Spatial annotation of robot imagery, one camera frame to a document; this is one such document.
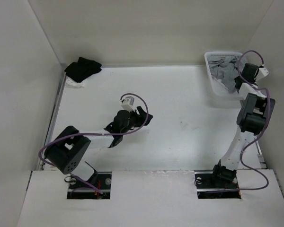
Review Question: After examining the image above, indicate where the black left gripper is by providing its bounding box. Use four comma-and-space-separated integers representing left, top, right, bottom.
121, 106, 152, 135

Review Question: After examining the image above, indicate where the grey tank top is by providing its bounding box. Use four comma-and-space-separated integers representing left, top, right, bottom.
206, 55, 240, 93

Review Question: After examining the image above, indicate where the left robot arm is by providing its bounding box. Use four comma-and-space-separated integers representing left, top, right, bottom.
44, 106, 153, 189

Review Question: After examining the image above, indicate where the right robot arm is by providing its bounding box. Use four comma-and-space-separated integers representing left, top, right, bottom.
210, 63, 275, 187

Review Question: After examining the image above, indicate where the folded white tank top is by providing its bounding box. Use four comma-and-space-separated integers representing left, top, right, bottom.
65, 77, 85, 88

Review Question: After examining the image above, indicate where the folded black tank top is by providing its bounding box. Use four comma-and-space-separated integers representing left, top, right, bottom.
64, 57, 102, 83

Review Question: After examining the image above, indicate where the white plastic laundry basket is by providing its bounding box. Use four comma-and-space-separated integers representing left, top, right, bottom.
204, 51, 244, 102

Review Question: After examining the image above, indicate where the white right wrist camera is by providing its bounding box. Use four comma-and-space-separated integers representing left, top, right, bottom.
256, 67, 269, 80

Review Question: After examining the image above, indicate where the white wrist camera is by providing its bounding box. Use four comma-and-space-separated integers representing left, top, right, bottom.
121, 96, 134, 112
256, 67, 269, 80

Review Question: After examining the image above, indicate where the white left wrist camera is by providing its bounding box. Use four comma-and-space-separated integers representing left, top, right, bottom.
121, 96, 134, 112

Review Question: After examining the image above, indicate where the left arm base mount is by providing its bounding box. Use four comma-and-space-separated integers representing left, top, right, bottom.
64, 172, 112, 200

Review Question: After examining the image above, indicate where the left metal table rail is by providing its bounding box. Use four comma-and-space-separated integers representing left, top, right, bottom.
36, 63, 68, 171

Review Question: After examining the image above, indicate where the metal table rail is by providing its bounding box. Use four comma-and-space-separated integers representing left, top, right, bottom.
36, 63, 68, 171
255, 141, 267, 169

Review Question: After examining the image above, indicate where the right metal table rail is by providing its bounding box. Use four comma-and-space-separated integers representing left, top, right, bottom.
255, 141, 267, 169

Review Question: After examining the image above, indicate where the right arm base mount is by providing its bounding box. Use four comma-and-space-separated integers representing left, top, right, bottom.
194, 171, 241, 199

